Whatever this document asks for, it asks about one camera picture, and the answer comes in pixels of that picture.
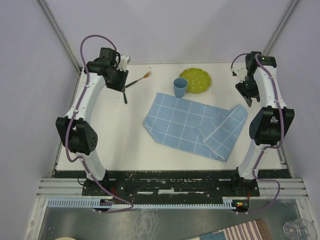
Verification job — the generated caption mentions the blue checked cloth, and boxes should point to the blue checked cloth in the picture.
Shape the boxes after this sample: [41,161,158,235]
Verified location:
[143,92,248,162]

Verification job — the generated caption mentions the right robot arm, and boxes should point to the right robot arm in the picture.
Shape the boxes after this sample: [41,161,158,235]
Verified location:
[229,51,295,196]

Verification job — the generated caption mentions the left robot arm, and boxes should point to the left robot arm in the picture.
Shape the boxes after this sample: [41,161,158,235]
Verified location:
[55,47,131,195]

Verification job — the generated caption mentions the green dotted plate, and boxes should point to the green dotted plate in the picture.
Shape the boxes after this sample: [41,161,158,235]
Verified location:
[179,67,212,94]

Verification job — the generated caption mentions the blue cup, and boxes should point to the blue cup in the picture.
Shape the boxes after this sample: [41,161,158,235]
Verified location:
[173,77,188,98]

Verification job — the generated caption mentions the striped folded cloth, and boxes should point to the striped folded cloth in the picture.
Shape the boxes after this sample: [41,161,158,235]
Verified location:
[189,218,272,240]

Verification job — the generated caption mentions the clear glass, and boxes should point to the clear glass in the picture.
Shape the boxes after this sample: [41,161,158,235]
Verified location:
[283,218,318,240]

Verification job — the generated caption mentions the cream round object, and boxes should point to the cream round object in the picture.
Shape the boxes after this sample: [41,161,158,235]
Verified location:
[55,237,76,240]

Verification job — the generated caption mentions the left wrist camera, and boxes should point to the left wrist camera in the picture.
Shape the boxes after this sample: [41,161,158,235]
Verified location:
[117,54,131,72]

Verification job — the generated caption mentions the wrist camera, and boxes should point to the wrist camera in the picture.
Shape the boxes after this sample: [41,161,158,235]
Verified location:
[117,54,131,72]
[230,67,247,83]

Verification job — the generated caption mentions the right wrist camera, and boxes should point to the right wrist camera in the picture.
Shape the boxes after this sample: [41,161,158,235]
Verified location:
[230,67,247,83]

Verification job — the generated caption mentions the orange fork green handle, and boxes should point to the orange fork green handle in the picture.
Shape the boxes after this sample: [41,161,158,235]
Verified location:
[125,71,152,88]

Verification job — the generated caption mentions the orange knife green handle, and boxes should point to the orange knife green handle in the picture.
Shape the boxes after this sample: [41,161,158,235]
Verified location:
[123,91,128,104]

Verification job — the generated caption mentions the aluminium frame rail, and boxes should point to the aluminium frame rail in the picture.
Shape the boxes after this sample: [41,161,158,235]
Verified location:
[262,0,302,56]

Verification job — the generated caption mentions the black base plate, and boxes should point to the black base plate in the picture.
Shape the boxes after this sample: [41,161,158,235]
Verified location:
[82,170,260,205]

